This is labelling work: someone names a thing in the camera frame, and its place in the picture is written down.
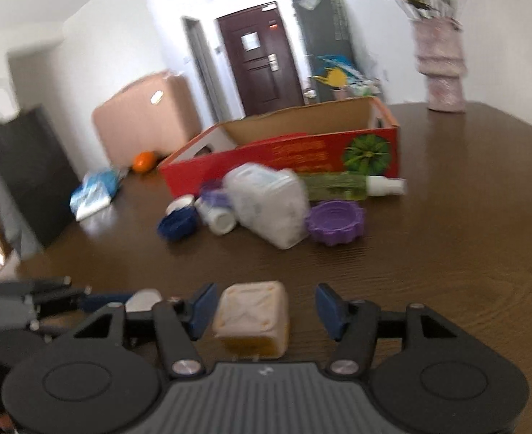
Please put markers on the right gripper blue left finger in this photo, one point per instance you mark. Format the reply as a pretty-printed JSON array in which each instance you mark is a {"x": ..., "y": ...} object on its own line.
[{"x": 201, "y": 309}]

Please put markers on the pink textured vase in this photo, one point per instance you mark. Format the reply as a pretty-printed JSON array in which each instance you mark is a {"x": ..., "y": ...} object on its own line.
[{"x": 440, "y": 59}]

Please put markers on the black box at left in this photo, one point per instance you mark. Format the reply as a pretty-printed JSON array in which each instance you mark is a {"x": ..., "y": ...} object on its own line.
[{"x": 36, "y": 183}]

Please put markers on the white round jar lid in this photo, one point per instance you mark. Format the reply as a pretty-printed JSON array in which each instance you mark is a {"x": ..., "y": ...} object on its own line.
[{"x": 182, "y": 202}]

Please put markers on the dark blue gear-shaped lid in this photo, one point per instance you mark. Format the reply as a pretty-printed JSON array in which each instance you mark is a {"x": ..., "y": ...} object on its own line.
[{"x": 178, "y": 225}]

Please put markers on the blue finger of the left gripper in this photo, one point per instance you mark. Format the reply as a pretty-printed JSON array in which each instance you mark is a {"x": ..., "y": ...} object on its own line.
[
  {"x": 56, "y": 302},
  {"x": 51, "y": 284}
]

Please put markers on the green spray bottle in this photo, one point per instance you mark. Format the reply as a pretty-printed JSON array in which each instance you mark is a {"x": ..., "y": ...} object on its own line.
[{"x": 351, "y": 186}]

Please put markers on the dark brown door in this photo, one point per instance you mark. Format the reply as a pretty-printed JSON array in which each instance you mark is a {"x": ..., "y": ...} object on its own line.
[{"x": 261, "y": 59}]

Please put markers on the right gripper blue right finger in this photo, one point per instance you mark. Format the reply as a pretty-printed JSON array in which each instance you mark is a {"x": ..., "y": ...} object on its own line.
[{"x": 332, "y": 311}]

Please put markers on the blue tissue pack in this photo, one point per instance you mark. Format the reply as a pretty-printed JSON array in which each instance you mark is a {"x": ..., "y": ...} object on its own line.
[{"x": 95, "y": 193}]

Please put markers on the dark grey refrigerator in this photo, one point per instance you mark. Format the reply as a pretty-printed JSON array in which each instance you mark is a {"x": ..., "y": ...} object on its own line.
[{"x": 325, "y": 30}]

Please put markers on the cluttered shelf with bags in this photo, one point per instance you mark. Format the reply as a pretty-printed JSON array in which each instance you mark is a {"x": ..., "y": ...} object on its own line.
[{"x": 344, "y": 79}]

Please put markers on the large white plastic jar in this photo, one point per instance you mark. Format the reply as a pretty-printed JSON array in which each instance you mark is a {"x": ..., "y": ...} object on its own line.
[{"x": 271, "y": 203}]

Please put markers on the red white lint brush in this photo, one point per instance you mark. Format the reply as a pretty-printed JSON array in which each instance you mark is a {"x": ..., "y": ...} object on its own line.
[{"x": 143, "y": 300}]

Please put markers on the red cardboard pumpkin box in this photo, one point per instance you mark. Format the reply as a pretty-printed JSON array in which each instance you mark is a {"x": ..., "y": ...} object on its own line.
[{"x": 357, "y": 135}]

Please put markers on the orange fruit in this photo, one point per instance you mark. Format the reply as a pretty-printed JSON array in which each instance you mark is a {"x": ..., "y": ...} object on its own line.
[{"x": 145, "y": 162}]

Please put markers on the small white bottle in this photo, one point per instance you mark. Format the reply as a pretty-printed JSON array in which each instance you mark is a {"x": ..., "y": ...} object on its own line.
[{"x": 216, "y": 213}]

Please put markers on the purple gear-shaped lid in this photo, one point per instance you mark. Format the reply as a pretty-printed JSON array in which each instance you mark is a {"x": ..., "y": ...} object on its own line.
[{"x": 336, "y": 222}]

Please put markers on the pink suitcase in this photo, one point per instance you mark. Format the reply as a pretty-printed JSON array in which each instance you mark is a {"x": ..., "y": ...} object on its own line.
[{"x": 155, "y": 113}]

